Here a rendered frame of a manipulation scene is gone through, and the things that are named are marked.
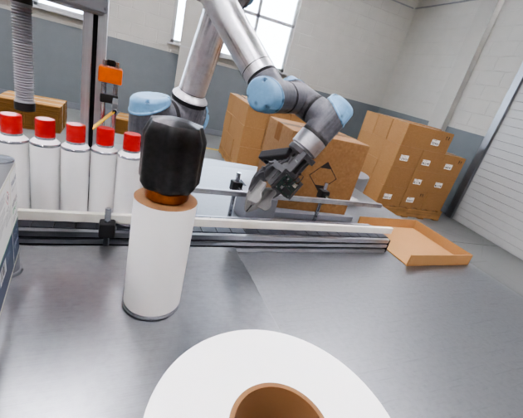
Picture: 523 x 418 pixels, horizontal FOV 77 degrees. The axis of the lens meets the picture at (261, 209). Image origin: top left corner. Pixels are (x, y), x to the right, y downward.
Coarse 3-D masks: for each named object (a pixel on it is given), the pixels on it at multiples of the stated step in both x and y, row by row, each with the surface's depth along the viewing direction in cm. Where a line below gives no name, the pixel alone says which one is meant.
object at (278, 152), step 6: (264, 150) 89; (270, 150) 87; (276, 150) 85; (282, 150) 83; (288, 150) 82; (258, 156) 90; (264, 156) 88; (270, 156) 86; (276, 156) 84; (282, 156) 83; (288, 156) 82; (264, 162) 89
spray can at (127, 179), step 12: (132, 132) 68; (132, 144) 66; (120, 156) 66; (132, 156) 66; (120, 168) 67; (132, 168) 67; (120, 180) 68; (132, 180) 68; (120, 192) 69; (132, 192) 70; (120, 204) 70; (132, 204) 71
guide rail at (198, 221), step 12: (24, 216) 63; (36, 216) 63; (48, 216) 64; (60, 216) 65; (72, 216) 66; (84, 216) 67; (96, 216) 68; (120, 216) 70; (252, 228) 84; (264, 228) 85; (276, 228) 86; (288, 228) 88; (300, 228) 89; (312, 228) 91; (324, 228) 93; (336, 228) 94; (348, 228) 96; (360, 228) 98; (372, 228) 100; (384, 228) 102
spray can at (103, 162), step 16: (96, 128) 65; (112, 128) 67; (96, 144) 66; (112, 144) 67; (96, 160) 66; (112, 160) 67; (96, 176) 67; (112, 176) 69; (96, 192) 68; (112, 192) 70; (96, 208) 70; (112, 208) 72
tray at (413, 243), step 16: (384, 224) 127; (400, 224) 130; (416, 224) 133; (400, 240) 118; (416, 240) 122; (432, 240) 126; (448, 240) 120; (400, 256) 105; (416, 256) 100; (432, 256) 103; (448, 256) 107; (464, 256) 110
